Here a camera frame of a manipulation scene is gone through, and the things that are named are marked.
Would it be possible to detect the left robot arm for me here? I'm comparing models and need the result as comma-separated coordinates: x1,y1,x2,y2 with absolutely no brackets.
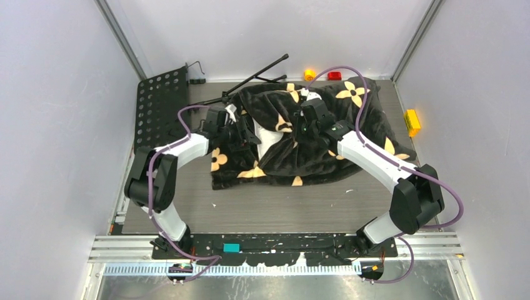
124,104,261,259

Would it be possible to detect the yellow round toy piece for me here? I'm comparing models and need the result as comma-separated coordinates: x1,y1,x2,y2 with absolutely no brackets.
303,69,317,81

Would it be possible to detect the yellow toy block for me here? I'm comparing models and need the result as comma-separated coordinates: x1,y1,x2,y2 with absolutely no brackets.
404,109,422,138

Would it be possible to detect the black perforated music stand tray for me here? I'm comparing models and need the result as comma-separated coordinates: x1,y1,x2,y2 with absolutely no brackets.
134,66,189,150

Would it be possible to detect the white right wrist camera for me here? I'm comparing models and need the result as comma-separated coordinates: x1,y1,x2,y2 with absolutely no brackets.
300,88,322,101

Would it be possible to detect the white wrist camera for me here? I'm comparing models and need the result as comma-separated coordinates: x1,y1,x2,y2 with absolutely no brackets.
300,88,322,101
224,104,237,123

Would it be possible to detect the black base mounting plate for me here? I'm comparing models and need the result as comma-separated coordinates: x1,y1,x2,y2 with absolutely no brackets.
177,233,398,267

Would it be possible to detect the teal block on base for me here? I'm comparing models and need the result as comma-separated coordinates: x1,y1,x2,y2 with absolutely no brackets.
223,243,241,253

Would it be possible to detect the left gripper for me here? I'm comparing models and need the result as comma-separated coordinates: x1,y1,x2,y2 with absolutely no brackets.
218,117,261,153

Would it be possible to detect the black floral pillowcase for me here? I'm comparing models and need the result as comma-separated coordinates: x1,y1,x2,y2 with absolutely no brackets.
211,77,417,190

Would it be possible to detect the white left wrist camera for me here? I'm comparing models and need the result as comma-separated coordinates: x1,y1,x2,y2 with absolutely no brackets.
224,104,237,123

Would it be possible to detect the red toy block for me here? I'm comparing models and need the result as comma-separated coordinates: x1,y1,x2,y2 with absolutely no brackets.
327,71,342,81

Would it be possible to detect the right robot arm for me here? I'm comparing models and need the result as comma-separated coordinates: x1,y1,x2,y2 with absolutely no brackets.
295,99,445,257

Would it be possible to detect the white pillow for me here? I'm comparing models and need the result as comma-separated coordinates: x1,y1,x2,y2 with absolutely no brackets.
253,119,283,160

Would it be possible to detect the black folding tripod stand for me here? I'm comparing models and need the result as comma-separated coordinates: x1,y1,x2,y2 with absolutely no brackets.
189,53,289,107

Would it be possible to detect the aluminium rail frame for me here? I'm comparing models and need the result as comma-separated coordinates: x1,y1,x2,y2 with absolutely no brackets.
88,232,464,276

